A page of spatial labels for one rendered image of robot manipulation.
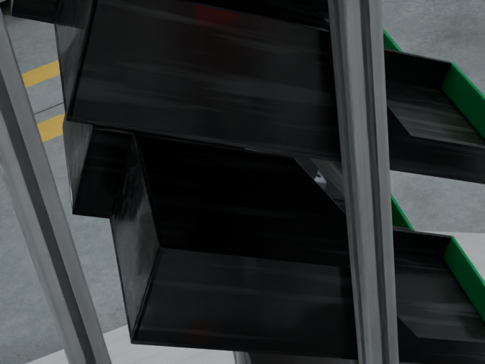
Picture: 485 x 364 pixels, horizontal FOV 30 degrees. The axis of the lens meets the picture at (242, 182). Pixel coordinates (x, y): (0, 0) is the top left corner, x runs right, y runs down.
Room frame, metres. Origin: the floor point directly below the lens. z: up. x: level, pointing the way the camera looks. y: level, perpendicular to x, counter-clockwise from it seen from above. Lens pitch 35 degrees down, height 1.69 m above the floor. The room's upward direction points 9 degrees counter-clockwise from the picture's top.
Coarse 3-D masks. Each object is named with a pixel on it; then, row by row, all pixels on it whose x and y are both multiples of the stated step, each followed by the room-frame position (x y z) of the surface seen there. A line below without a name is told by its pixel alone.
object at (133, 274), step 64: (128, 192) 0.50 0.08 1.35; (192, 192) 0.53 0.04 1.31; (256, 192) 0.54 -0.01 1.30; (320, 192) 0.54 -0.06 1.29; (128, 256) 0.45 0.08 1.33; (192, 256) 0.40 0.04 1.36; (256, 256) 0.41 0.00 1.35; (320, 256) 0.53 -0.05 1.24; (448, 256) 0.55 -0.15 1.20; (128, 320) 0.42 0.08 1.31; (192, 320) 0.40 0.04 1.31; (256, 320) 0.41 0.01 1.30; (320, 320) 0.41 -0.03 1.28; (448, 320) 0.47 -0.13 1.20
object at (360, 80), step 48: (336, 0) 0.40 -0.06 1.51; (0, 48) 0.34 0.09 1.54; (336, 48) 0.40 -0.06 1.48; (0, 96) 0.34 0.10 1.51; (336, 96) 0.40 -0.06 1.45; (384, 96) 0.39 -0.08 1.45; (0, 144) 0.33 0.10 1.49; (384, 144) 0.39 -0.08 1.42; (48, 192) 0.34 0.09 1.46; (384, 192) 0.39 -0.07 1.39; (48, 240) 0.34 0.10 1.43; (384, 240) 0.39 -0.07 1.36; (48, 288) 0.33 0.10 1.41; (384, 288) 0.39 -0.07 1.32; (96, 336) 0.34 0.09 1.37; (384, 336) 0.39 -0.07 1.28
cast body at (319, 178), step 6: (258, 150) 0.62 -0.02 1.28; (294, 156) 0.60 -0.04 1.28; (300, 162) 0.60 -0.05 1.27; (306, 162) 0.60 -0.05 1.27; (312, 162) 0.60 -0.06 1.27; (306, 168) 0.60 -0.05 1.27; (312, 168) 0.60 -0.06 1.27; (318, 168) 0.61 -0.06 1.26; (312, 174) 0.60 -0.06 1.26; (318, 174) 0.62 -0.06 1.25; (318, 180) 0.61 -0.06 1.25; (324, 180) 0.61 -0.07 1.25; (324, 186) 0.61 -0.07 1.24
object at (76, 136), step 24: (72, 144) 0.60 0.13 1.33; (96, 144) 0.55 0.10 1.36; (120, 144) 0.55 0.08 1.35; (216, 144) 0.68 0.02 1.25; (72, 168) 0.58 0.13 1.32; (96, 168) 0.54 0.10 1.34; (120, 168) 0.55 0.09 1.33; (72, 192) 0.56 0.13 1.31; (96, 192) 0.54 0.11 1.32; (96, 216) 0.54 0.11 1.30
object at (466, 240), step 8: (424, 232) 0.98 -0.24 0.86; (432, 232) 0.98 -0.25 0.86; (440, 232) 0.98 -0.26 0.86; (448, 232) 0.98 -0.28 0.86; (464, 240) 0.95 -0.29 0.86; (472, 240) 0.95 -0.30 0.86; (480, 240) 0.95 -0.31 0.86; (464, 248) 0.93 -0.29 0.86; (472, 248) 0.93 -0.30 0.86; (480, 248) 0.93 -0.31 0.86; (472, 256) 0.92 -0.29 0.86; (480, 256) 0.91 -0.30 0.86; (480, 264) 0.90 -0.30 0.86; (480, 272) 0.88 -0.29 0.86
